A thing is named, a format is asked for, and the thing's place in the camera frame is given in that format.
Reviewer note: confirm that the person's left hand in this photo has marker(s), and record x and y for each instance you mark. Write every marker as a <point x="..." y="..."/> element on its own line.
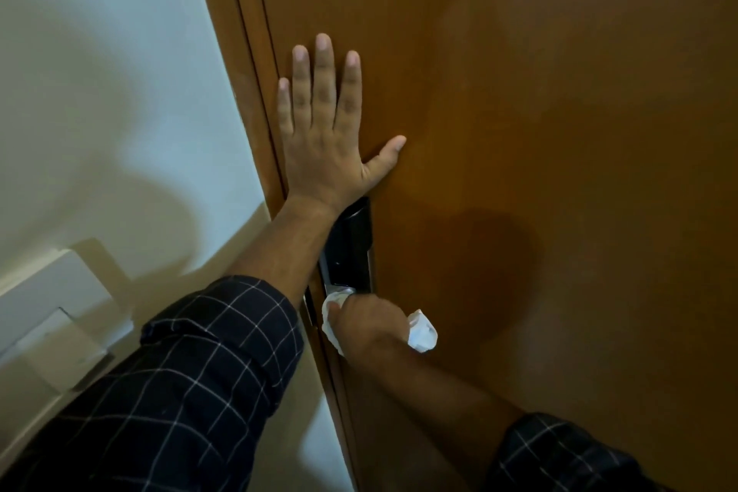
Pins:
<point x="320" y="154"/>

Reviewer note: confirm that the person's right hand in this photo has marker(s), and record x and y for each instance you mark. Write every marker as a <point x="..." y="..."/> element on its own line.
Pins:
<point x="364" y="321"/>

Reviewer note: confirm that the person's left middle finger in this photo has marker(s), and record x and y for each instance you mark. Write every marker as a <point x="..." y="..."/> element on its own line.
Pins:
<point x="323" y="79"/>

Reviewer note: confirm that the person's left little finger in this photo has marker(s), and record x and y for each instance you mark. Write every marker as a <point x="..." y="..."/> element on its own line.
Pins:
<point x="285" y="105"/>

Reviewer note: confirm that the person's left thumb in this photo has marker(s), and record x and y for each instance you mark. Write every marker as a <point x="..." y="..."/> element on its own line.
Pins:
<point x="387" y="156"/>

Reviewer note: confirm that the brown wooden door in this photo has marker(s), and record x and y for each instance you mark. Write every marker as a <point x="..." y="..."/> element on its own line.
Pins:
<point x="548" y="163"/>

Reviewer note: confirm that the white cleaning cloth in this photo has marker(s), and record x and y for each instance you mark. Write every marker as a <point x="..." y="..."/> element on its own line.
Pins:
<point x="421" y="331"/>

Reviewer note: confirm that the person's left forearm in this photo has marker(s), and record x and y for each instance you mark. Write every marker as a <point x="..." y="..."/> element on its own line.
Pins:
<point x="282" y="249"/>

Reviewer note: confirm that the person's right forearm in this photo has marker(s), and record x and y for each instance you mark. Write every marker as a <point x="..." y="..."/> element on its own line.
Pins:
<point x="438" y="393"/>

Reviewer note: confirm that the black digital door lock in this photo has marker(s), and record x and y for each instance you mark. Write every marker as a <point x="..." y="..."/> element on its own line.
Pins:
<point x="349" y="249"/>

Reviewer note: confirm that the dark checked left sleeve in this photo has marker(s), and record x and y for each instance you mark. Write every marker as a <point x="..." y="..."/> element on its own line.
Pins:
<point x="167" y="393"/>

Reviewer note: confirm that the dark checked sleeve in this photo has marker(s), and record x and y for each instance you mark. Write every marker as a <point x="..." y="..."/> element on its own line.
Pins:
<point x="167" y="393"/>
<point x="559" y="460"/>

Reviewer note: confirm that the dark checked right sleeve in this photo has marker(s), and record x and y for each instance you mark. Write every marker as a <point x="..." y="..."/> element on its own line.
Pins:
<point x="559" y="460"/>

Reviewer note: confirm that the brown wooden door frame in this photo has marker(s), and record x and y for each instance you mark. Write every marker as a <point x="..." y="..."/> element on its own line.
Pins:
<point x="248" y="105"/>

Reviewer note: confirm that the white wall switch panel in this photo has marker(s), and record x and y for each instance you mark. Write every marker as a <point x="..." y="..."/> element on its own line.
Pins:
<point x="49" y="313"/>

